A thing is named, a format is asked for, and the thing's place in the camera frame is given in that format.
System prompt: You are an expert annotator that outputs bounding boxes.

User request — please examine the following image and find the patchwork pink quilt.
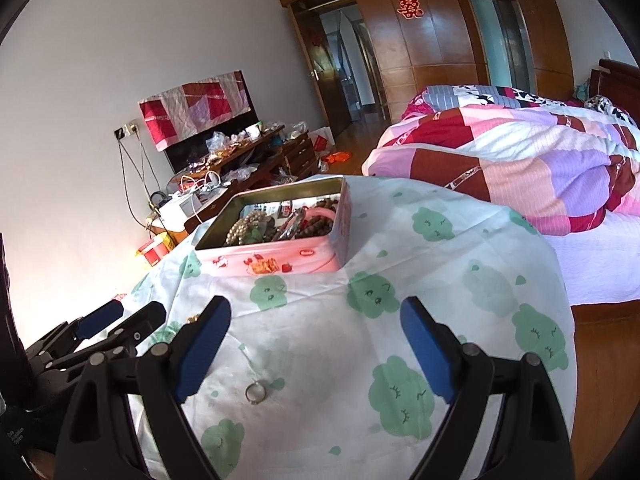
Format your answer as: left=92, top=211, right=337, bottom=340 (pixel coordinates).
left=360, top=84, right=640, bottom=306

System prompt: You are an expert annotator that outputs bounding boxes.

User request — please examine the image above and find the white pearl necklace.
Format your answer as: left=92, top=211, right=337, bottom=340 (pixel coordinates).
left=224, top=209, right=269, bottom=247

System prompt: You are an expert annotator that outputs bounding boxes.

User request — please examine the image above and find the red yellow gift box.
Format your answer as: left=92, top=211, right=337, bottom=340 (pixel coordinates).
left=136, top=232, right=175, bottom=268

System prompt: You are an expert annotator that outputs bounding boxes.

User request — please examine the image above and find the silver bangle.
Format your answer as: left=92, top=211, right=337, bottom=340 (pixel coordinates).
left=272, top=208, right=305, bottom=242

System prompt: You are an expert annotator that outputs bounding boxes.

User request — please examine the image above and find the wooden door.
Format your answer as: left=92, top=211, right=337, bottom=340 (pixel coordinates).
left=294, top=12, right=352, bottom=136

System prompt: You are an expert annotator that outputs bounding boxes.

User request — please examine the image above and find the wooden bed headboard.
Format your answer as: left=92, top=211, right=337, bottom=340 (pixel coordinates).
left=589, top=58, right=640, bottom=122

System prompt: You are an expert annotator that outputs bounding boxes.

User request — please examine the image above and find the white appliance box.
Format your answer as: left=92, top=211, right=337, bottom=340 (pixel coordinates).
left=158, top=193, right=202, bottom=232

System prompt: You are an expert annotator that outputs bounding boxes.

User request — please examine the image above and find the pink plastic bangle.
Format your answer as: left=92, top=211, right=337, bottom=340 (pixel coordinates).
left=304, top=208, right=335, bottom=222

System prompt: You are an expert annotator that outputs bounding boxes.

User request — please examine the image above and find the wooden wardrobe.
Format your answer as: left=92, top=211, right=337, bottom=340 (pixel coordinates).
left=281, top=0, right=574, bottom=119

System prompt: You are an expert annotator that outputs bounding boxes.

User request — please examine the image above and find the white green patterned tablecloth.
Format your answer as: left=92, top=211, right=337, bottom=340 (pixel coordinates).
left=124, top=177, right=577, bottom=479

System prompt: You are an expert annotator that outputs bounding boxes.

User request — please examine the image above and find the wall power socket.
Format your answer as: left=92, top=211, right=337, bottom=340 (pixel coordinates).
left=114, top=120, right=139, bottom=141

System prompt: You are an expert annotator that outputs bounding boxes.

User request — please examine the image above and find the silver ring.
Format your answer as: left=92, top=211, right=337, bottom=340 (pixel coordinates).
left=244, top=380, right=269, bottom=406

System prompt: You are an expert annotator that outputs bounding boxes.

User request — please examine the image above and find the green jade bangle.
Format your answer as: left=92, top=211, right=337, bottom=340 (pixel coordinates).
left=242, top=226, right=273, bottom=245

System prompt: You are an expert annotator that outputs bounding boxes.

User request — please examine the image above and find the red patchwork tv cover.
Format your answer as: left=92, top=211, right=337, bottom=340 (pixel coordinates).
left=139, top=70, right=252, bottom=152

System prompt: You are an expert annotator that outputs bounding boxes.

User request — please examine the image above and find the red double happiness sticker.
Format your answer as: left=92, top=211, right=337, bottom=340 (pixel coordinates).
left=396, top=0, right=425, bottom=21

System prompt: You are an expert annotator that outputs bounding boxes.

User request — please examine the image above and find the pink cookie tin box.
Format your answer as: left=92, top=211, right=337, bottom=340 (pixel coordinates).
left=195, top=177, right=352, bottom=278

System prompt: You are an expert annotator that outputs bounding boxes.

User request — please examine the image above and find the wooden tv cabinet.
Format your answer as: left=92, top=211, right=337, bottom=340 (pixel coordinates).
left=177, top=127, right=318, bottom=234

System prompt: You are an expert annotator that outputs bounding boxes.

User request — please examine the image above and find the orange item on floor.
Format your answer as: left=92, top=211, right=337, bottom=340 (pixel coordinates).
left=322, top=152, right=352, bottom=165

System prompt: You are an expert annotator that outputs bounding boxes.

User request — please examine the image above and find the black television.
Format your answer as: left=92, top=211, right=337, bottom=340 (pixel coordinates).
left=164, top=70, right=259, bottom=174

